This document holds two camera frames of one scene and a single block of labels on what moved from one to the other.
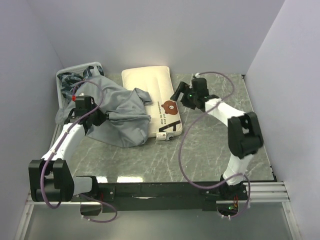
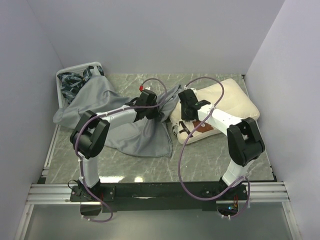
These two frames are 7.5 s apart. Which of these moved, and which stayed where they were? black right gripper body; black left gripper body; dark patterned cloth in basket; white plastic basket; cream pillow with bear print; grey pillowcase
Moved: black right gripper body; grey pillowcase; cream pillow with bear print; black left gripper body
Stayed: dark patterned cloth in basket; white plastic basket
